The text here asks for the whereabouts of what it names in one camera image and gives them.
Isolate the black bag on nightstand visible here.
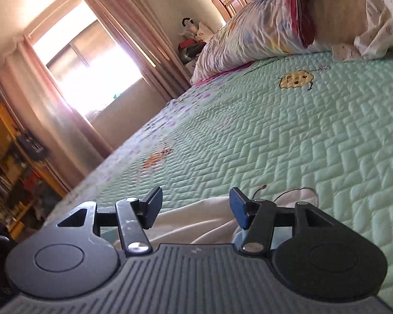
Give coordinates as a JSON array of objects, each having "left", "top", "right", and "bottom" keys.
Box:
[{"left": 178, "top": 41, "right": 206, "bottom": 65}]

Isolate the pink curtain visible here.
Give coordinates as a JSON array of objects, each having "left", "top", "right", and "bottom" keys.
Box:
[
  {"left": 77, "top": 0, "right": 193, "bottom": 101},
  {"left": 0, "top": 34, "right": 114, "bottom": 188}
]

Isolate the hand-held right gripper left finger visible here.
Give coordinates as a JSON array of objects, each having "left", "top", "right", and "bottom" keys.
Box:
[{"left": 57, "top": 186, "right": 162, "bottom": 256}]

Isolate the white plastic bag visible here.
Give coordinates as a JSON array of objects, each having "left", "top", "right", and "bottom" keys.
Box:
[{"left": 178, "top": 18, "right": 217, "bottom": 42}]

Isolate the dark red striped garment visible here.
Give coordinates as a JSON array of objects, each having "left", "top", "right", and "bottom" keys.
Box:
[{"left": 282, "top": 0, "right": 325, "bottom": 48}]

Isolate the green quilted bee bedspread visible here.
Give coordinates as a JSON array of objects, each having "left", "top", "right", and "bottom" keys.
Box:
[{"left": 42, "top": 51, "right": 393, "bottom": 314}]

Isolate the light blue and white jacket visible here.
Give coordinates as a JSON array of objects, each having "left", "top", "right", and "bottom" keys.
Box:
[{"left": 113, "top": 198, "right": 250, "bottom": 253}]

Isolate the window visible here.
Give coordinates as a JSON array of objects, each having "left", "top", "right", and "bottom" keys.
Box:
[{"left": 33, "top": 2, "right": 145, "bottom": 119}]

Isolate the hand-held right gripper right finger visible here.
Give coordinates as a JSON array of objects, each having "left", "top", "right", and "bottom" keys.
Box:
[{"left": 229, "top": 187, "right": 338, "bottom": 254}]

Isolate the floral pillow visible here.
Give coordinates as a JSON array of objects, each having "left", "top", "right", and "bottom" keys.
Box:
[{"left": 190, "top": 0, "right": 335, "bottom": 85}]

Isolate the wooden bookshelf cabinet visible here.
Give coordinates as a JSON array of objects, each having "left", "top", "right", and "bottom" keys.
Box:
[{"left": 0, "top": 101, "right": 68, "bottom": 240}]

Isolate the black hanging bag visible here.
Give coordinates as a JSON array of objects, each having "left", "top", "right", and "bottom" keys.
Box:
[{"left": 16, "top": 131, "right": 50, "bottom": 161}]

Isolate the beige pillow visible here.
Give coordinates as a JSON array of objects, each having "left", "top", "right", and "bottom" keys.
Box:
[{"left": 311, "top": 0, "right": 371, "bottom": 52}]

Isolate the white printed garment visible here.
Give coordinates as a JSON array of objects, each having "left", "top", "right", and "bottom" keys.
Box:
[{"left": 332, "top": 0, "right": 393, "bottom": 61}]

